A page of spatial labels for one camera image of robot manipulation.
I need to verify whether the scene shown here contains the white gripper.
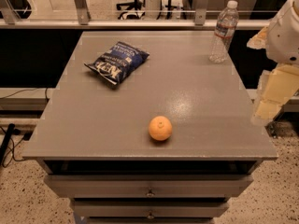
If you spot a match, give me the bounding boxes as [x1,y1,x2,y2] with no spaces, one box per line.
[247,0,299,121]

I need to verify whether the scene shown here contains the clear plastic water bottle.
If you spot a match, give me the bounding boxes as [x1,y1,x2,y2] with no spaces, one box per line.
[209,0,239,63]

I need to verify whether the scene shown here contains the orange fruit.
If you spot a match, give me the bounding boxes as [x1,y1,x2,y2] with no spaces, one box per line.
[149,116,172,141]

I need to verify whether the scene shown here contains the grey drawer cabinet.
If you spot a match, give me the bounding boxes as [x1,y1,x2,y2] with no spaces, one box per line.
[23,31,277,224]

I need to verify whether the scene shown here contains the black office chair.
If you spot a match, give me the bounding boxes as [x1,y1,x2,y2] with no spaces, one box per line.
[114,0,148,21]

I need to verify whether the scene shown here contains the blue chip bag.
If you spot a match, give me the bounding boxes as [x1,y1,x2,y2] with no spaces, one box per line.
[85,41,150,87]

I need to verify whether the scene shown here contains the top drawer metal knob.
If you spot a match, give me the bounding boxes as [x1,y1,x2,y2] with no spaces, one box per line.
[146,188,155,198]

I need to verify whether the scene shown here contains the drawer metal knob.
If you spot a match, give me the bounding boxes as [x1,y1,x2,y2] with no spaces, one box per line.
[146,188,155,198]
[147,212,155,219]

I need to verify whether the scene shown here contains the top grey drawer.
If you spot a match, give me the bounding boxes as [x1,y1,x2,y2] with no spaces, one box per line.
[44,175,253,198]

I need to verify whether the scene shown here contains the grey drawer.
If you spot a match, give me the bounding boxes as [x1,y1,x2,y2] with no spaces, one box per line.
[44,175,253,198]
[71,200,228,218]

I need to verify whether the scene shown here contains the metal railing frame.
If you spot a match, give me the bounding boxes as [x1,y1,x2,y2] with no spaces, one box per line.
[0,0,299,30]

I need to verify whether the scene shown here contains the black floor cables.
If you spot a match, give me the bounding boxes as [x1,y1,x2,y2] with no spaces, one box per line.
[0,126,34,169]

